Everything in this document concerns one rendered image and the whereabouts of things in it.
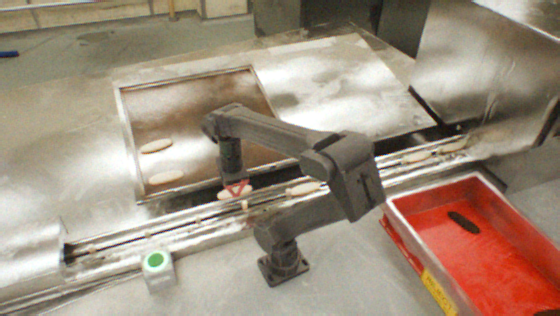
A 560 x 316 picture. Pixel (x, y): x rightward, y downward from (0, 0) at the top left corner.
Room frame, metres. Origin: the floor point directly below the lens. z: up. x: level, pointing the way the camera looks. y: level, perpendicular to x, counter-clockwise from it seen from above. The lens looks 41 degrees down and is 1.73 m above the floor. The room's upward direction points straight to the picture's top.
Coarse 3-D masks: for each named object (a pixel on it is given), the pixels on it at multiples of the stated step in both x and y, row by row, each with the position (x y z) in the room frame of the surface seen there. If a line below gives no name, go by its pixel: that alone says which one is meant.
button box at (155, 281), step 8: (168, 248) 0.60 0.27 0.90; (144, 256) 0.58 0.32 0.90; (168, 256) 0.58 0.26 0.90; (144, 264) 0.56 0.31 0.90; (168, 264) 0.56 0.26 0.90; (144, 272) 0.54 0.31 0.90; (152, 272) 0.54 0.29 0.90; (160, 272) 0.54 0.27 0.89; (168, 272) 0.54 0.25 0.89; (144, 280) 0.52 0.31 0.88; (152, 280) 0.53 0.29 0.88; (160, 280) 0.53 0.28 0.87; (168, 280) 0.54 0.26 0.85; (176, 280) 0.55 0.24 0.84; (152, 288) 0.52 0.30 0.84; (160, 288) 0.53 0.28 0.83
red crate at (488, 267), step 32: (384, 224) 0.73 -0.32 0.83; (416, 224) 0.74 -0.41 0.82; (448, 224) 0.74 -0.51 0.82; (480, 224) 0.75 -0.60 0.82; (448, 256) 0.63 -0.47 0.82; (480, 256) 0.64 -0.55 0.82; (512, 256) 0.64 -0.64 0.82; (480, 288) 0.54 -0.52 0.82; (512, 288) 0.54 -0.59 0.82; (544, 288) 0.54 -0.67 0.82
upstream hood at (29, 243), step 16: (32, 224) 0.66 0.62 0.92; (48, 224) 0.66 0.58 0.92; (0, 240) 0.61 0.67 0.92; (16, 240) 0.61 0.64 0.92; (32, 240) 0.61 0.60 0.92; (48, 240) 0.61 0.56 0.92; (0, 256) 0.57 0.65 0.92; (16, 256) 0.57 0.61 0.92; (32, 256) 0.57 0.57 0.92; (48, 256) 0.57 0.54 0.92; (0, 272) 0.52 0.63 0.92; (16, 272) 0.52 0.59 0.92; (32, 272) 0.52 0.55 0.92; (48, 272) 0.52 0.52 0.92; (64, 272) 0.55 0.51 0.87; (0, 288) 0.48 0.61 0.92; (16, 288) 0.49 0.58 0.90; (32, 288) 0.51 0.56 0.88; (48, 288) 0.52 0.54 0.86
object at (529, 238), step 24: (408, 192) 0.78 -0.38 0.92; (432, 192) 0.79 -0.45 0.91; (456, 192) 0.82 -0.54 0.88; (480, 192) 0.81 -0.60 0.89; (504, 216) 0.73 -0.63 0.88; (528, 216) 0.69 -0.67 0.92; (408, 240) 0.63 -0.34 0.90; (528, 240) 0.65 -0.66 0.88; (552, 240) 0.62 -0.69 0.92; (432, 264) 0.55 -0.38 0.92; (552, 264) 0.58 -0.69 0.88; (456, 288) 0.48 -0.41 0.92; (480, 312) 0.43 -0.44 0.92
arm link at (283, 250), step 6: (276, 216) 0.63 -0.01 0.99; (264, 222) 0.61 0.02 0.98; (270, 222) 0.61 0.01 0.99; (288, 240) 0.59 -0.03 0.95; (294, 240) 0.60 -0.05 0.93; (282, 246) 0.58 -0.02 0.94; (288, 246) 0.58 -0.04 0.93; (294, 246) 0.59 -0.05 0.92; (276, 252) 0.57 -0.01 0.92; (282, 252) 0.57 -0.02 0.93; (288, 252) 0.58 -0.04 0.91; (282, 258) 0.57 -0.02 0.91
